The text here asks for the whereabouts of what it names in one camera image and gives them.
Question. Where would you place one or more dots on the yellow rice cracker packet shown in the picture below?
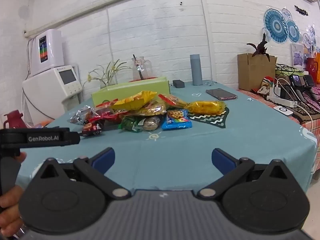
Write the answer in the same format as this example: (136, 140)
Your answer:
(207, 107)

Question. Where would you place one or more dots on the orange plastic item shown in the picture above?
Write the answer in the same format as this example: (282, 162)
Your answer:
(46, 122)

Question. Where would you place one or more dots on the glass vase with yellow flowers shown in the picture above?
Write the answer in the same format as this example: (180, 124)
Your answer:
(108, 81)

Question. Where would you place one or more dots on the grey-blue tumbler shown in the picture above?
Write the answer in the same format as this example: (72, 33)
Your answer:
(196, 70)

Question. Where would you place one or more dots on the large blue paper fan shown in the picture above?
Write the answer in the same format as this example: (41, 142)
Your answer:
(275, 26)

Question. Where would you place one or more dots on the silver foil snack packet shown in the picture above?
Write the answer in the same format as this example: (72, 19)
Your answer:
(81, 115)

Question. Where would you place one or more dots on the red jug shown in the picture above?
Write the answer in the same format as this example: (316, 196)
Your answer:
(312, 66)

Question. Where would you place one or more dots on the person's left hand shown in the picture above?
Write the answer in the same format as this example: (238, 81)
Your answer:
(10, 212)

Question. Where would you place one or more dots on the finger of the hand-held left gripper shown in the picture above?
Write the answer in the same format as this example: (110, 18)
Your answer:
(75, 138)

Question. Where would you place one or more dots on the small blue paper fan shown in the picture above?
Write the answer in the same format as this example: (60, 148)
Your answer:
(293, 31)

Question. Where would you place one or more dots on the white water purifier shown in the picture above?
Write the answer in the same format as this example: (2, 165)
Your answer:
(51, 52)

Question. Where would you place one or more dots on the wall photo print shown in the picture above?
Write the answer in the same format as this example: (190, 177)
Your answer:
(297, 55)

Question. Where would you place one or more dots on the purple patterned cloth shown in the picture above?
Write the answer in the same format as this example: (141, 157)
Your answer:
(313, 97)

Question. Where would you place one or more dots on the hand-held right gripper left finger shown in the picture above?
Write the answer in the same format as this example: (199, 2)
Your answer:
(103, 158)

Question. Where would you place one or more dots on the white power strip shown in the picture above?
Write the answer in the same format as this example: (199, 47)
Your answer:
(282, 100)

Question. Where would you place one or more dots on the black remote control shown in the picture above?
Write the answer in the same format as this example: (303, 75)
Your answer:
(221, 94)

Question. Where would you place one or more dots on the small dark red packet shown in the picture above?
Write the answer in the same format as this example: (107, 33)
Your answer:
(91, 128)

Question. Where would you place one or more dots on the white water dispenser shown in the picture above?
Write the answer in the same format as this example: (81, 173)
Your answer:
(50, 90)

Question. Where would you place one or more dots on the yellow chip bag red label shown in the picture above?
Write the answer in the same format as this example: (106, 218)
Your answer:
(135, 100)

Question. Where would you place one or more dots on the green pea snack packet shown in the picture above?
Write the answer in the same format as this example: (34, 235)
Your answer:
(130, 124)

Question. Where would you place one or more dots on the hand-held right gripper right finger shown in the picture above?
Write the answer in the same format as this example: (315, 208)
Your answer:
(222, 161)

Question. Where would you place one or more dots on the bearded figure doll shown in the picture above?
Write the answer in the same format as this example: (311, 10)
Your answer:
(266, 85)

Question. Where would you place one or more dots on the brown round snack packet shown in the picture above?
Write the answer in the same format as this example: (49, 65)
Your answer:
(151, 123)

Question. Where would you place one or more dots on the teal printed tablecloth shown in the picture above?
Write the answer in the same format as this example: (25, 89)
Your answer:
(162, 150)

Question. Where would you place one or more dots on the black device with screen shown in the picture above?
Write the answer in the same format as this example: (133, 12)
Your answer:
(297, 81)

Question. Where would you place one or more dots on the black rectangular case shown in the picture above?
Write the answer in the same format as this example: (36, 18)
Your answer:
(178, 83)

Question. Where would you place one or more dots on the blue cookie packet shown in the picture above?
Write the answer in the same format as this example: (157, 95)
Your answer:
(176, 120)

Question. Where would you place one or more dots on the purple leaf plant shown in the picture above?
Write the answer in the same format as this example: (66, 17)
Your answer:
(260, 47)

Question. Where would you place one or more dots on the red snack packet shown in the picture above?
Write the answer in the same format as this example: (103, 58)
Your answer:
(107, 113)

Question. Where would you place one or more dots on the white round charger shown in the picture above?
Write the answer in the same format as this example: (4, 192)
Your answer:
(283, 111)

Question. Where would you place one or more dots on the red plastic basket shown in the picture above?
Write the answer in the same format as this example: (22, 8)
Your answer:
(140, 79)

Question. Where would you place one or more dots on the glass pitcher with straw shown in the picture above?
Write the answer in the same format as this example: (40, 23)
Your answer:
(143, 67)

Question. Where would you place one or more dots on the brown cardboard box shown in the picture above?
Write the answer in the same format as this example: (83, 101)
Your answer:
(252, 72)

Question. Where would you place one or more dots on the green cardboard box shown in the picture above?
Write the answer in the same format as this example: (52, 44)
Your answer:
(150, 86)

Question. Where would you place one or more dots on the dark red thermos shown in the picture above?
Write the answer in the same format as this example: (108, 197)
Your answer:
(13, 120)

